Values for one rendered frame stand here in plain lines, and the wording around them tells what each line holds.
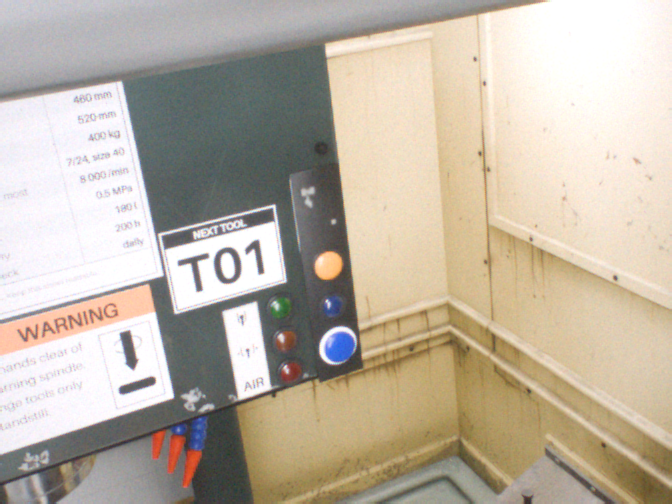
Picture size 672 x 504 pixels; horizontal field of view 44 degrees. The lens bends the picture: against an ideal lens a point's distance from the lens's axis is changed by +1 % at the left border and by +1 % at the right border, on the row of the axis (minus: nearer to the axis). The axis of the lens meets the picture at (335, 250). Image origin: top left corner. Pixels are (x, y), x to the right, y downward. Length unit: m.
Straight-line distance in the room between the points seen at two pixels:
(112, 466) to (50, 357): 0.83
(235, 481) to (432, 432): 0.79
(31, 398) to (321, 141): 0.31
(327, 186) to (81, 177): 0.20
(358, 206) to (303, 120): 1.24
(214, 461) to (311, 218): 0.95
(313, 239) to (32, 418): 0.27
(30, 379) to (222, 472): 0.96
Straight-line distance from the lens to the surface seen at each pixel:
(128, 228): 0.66
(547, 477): 1.93
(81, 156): 0.64
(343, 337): 0.75
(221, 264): 0.69
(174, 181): 0.66
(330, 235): 0.72
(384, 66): 1.88
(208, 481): 1.62
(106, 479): 1.52
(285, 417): 2.05
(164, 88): 0.65
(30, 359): 0.69
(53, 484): 0.90
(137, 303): 0.69
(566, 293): 1.71
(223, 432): 1.58
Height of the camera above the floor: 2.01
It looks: 22 degrees down
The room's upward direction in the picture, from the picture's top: 7 degrees counter-clockwise
